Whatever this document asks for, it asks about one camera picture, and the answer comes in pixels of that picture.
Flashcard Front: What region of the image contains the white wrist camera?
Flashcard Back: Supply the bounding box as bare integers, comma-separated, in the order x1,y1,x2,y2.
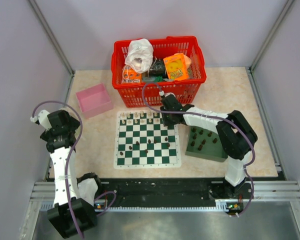
159,91,176,99
30,110,51,128

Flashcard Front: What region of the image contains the green white chess board mat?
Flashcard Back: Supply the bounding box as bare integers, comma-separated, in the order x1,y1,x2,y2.
113,110,182,170

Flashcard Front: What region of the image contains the small orange patterned box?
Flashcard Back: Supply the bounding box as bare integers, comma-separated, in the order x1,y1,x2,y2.
121,65,142,84

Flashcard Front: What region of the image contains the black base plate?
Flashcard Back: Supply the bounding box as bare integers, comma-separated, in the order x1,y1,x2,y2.
74,177,255,208

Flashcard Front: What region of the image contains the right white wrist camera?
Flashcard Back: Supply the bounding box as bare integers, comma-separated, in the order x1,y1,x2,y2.
159,91,176,99

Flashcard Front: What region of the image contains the orange snack box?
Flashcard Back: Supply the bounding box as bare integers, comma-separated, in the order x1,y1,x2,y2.
163,53,192,81

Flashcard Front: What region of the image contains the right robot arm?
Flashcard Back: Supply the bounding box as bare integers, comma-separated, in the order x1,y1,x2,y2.
159,91,258,187

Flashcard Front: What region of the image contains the red plastic shopping basket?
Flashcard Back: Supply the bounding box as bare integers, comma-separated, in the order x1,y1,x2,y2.
111,35,207,108

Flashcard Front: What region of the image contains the green tray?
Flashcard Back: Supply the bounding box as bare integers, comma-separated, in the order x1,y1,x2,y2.
185,126,228,163

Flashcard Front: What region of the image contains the white crumpled plastic bag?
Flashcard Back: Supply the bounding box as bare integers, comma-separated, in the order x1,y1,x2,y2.
124,38,154,74

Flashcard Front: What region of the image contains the pink plastic box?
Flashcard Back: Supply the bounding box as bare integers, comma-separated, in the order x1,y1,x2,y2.
75,83,114,119

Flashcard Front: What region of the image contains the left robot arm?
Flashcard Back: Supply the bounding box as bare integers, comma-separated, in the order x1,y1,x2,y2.
37,110,102,239

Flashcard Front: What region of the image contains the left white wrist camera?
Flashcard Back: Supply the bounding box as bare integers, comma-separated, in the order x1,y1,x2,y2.
30,110,51,128

